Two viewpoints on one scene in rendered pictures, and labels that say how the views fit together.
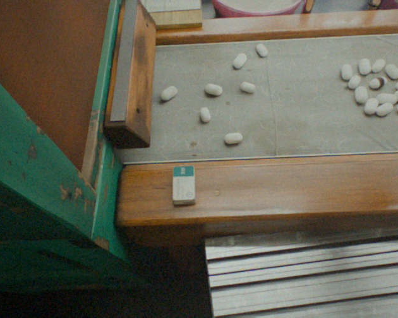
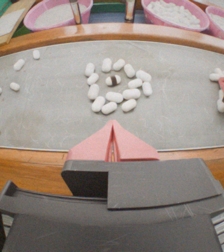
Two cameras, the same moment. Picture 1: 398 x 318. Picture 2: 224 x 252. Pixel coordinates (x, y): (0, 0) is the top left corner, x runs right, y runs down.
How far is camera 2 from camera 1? 0.50 m
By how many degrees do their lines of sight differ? 15
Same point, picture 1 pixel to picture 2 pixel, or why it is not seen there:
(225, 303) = (7, 220)
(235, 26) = (24, 40)
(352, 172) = (52, 176)
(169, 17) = not seen: outside the picture
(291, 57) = (56, 58)
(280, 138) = (22, 131)
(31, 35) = not seen: outside the picture
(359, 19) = (113, 28)
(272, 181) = (0, 173)
